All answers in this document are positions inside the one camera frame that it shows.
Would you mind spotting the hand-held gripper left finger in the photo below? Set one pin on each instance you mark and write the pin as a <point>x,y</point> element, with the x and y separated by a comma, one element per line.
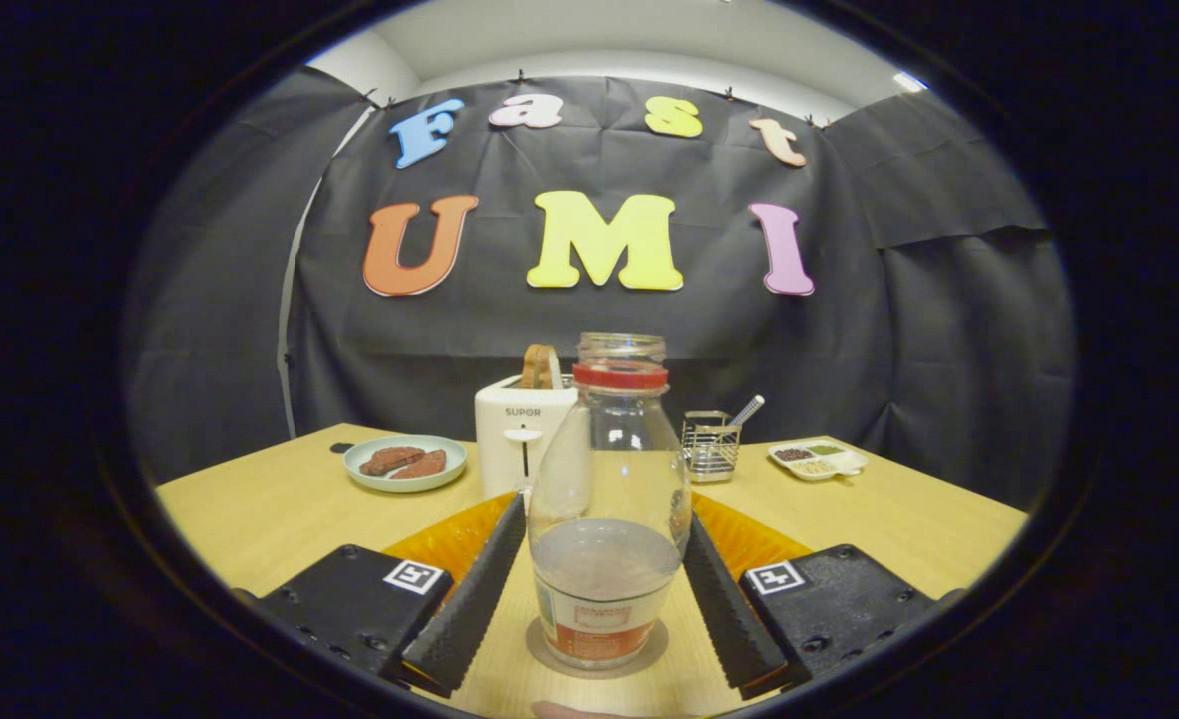
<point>474,609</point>

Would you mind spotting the white toaster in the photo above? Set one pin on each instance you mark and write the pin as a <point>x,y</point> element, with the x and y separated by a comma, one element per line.
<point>509,449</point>

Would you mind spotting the wooden table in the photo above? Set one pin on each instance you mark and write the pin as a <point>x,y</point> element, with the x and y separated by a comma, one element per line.
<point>270,519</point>

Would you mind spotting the clear plastic juice bottle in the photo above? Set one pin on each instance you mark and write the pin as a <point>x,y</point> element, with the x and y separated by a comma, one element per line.
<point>604,599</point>

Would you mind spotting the brown toast slice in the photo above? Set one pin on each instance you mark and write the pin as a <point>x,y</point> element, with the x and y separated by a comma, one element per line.
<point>539,367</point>

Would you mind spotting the white divided dish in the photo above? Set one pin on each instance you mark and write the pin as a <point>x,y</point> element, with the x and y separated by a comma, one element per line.
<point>817,461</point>

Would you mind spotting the small ceiling light panel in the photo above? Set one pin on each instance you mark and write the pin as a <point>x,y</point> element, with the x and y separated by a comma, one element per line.
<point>910,82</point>

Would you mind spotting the pale green plate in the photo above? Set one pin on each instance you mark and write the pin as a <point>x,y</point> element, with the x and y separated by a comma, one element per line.
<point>369,481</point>

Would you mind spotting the black backdrop cloth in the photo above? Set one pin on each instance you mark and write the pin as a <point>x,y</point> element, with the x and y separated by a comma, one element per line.
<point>898,350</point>

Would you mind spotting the brown meat piece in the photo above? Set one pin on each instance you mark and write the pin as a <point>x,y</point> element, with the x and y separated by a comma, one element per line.
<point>384,460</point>
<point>427,465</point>

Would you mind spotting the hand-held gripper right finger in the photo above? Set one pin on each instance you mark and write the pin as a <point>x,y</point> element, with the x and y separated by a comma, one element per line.
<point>734,619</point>

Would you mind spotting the round brown coaster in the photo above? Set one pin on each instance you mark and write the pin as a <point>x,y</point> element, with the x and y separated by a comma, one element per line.
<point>654,649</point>

